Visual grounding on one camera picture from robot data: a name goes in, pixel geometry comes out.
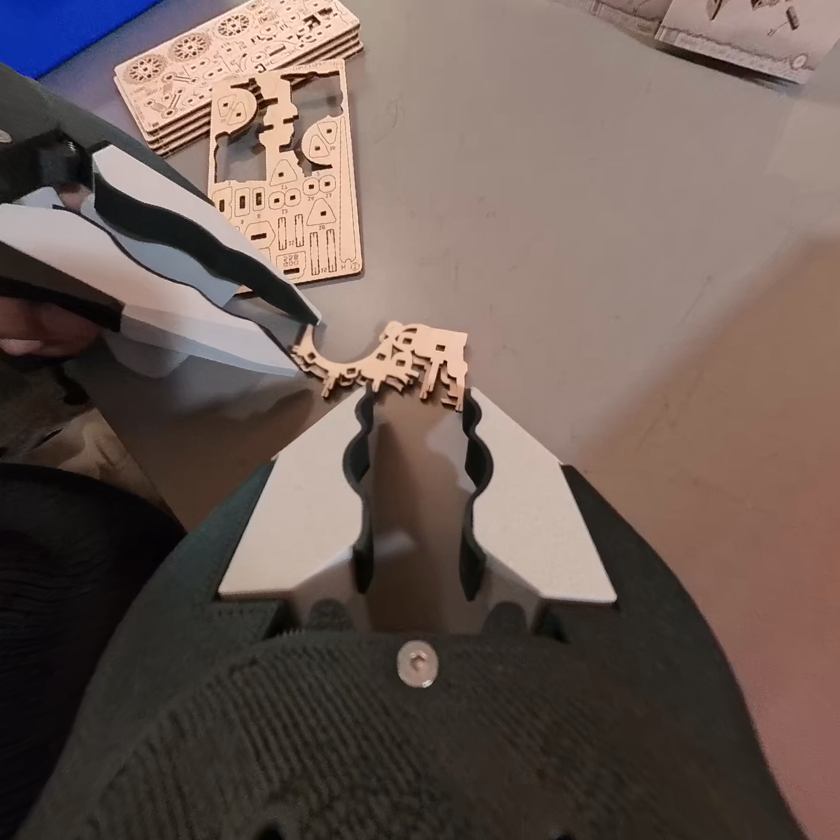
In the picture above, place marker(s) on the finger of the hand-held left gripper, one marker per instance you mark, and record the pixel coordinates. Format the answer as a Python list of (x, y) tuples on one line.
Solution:
[(59, 249), (216, 229)]

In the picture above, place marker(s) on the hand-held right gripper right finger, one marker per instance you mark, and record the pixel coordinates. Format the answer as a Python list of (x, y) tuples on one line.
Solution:
[(538, 518)]

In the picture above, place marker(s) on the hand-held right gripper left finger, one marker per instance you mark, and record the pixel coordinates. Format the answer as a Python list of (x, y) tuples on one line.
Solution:
[(295, 518)]

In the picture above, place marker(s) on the curved wooden puzzle piece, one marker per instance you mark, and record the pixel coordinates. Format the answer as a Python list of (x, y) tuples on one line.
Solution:
[(394, 358)]

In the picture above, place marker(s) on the grey desk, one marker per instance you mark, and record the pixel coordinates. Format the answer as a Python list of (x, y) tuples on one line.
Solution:
[(558, 197)]

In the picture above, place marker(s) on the person's left hand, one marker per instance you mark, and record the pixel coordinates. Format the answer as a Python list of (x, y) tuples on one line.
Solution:
[(39, 331)]

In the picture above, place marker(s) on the blue flat board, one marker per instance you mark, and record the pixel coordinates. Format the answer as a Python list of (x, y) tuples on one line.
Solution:
[(59, 26)]

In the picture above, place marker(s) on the partly punched wooden puzzle sheet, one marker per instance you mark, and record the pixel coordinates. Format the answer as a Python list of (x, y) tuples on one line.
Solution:
[(328, 216)]

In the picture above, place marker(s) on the stack of wooden puzzle sheets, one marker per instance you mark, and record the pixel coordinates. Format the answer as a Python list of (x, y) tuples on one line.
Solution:
[(197, 39)]

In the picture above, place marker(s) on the person's black clothing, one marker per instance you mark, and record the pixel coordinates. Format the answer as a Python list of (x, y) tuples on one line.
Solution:
[(65, 558)]

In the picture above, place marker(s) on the printed instruction booklet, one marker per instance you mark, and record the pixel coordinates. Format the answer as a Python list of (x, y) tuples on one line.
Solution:
[(741, 33)]

